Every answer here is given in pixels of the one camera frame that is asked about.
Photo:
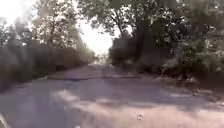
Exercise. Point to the grey asphalt road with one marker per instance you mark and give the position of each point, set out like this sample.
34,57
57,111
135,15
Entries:
110,100

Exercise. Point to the wood of dense trees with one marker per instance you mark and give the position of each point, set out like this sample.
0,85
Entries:
160,36

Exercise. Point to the row of trees and bushes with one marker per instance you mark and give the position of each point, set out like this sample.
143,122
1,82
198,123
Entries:
43,56

